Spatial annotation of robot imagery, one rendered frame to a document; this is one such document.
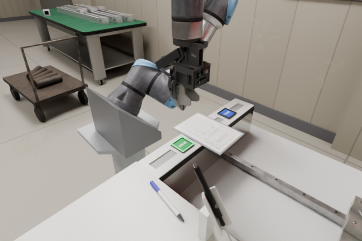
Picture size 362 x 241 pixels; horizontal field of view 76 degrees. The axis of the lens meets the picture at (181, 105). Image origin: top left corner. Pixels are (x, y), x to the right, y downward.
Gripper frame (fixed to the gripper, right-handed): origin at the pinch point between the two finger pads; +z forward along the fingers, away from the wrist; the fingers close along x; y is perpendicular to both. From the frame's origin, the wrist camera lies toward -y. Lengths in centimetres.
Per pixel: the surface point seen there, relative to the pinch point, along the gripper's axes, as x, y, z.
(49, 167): -14, -140, 110
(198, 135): 7.3, 1.4, 14.4
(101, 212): -30.8, 3.5, 14.2
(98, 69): 103, -254, 84
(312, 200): 17.5, 37.8, 25.8
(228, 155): 17.3, 8.4, 25.7
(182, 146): -0.6, 1.3, 14.3
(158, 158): -9.1, -0.8, 15.1
